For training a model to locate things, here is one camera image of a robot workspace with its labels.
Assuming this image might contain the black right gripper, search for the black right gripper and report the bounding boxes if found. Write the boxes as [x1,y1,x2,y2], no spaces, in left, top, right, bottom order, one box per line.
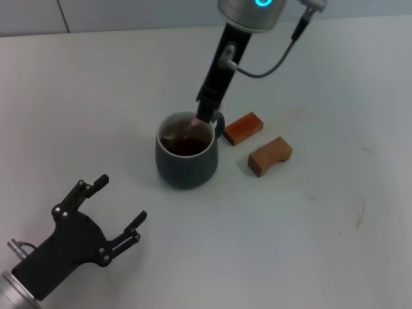
[196,24,254,122]

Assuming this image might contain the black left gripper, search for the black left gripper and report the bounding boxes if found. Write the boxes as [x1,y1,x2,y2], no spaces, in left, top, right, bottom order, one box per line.
[11,174,148,302]

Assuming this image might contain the grey ceramic cup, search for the grey ceramic cup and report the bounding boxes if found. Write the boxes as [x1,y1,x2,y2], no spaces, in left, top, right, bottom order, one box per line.
[154,109,226,190]

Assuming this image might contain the dark brown tea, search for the dark brown tea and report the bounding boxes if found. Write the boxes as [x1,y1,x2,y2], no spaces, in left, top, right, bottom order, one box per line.
[160,135,211,158]

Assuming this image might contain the flat brown wooden block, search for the flat brown wooden block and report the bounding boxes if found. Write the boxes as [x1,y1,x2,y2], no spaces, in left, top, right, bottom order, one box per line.
[224,111,265,146]

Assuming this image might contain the arched light wooden block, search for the arched light wooden block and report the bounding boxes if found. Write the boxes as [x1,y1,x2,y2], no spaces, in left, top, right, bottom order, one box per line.
[247,136,294,178]

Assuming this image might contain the left wrist cable connector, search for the left wrist cable connector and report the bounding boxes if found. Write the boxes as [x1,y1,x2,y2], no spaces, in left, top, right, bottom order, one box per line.
[6,238,37,259]

